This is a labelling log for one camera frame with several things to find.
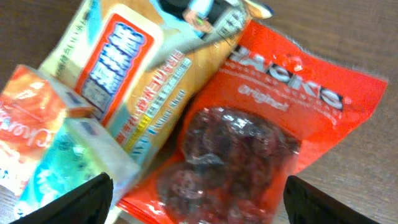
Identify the orange tissue pack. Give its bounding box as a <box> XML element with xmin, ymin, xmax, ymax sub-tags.
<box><xmin>1</xmin><ymin>65</ymin><xmax>93</xmax><ymax>196</ymax></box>

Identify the red snack bag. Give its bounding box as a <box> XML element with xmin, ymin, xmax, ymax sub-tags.
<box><xmin>119</xmin><ymin>21</ymin><xmax>387</xmax><ymax>223</ymax></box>

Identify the yellow snack bag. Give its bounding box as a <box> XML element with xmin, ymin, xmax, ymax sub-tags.
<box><xmin>39</xmin><ymin>0</ymin><xmax>273</xmax><ymax>169</ymax></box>

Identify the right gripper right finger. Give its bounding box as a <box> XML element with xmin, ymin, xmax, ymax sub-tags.
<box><xmin>283</xmin><ymin>175</ymin><xmax>379</xmax><ymax>224</ymax></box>

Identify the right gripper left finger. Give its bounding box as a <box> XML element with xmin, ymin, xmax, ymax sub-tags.
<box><xmin>12</xmin><ymin>172</ymin><xmax>113</xmax><ymax>224</ymax></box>

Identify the green tissue pack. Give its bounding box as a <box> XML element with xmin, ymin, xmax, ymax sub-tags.
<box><xmin>14</xmin><ymin>118</ymin><xmax>141</xmax><ymax>219</ymax></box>

